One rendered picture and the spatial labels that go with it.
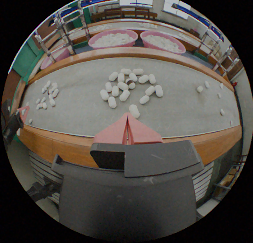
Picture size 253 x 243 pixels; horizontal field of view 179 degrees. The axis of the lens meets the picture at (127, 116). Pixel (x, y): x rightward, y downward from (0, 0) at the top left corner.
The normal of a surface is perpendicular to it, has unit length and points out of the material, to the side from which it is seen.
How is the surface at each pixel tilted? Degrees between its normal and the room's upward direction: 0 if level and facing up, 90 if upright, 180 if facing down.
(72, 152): 0
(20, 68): 90
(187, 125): 0
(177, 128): 0
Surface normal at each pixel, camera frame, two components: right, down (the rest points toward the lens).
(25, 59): 1.00, 0.01
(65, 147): 0.00, -0.24
